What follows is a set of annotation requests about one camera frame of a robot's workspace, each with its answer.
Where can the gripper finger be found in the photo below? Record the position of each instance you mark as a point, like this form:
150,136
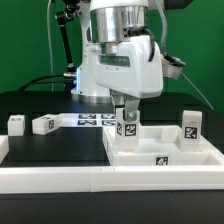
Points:
117,99
131,107

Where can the white sheet with tags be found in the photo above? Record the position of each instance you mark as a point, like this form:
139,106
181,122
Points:
87,119

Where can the white square tabletop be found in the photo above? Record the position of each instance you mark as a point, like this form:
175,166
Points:
160,146

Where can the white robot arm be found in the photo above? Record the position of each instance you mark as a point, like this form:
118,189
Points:
106,23

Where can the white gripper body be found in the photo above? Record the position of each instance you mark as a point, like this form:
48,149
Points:
132,73

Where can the white obstacle fence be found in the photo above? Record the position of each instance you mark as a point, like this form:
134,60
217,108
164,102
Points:
105,179

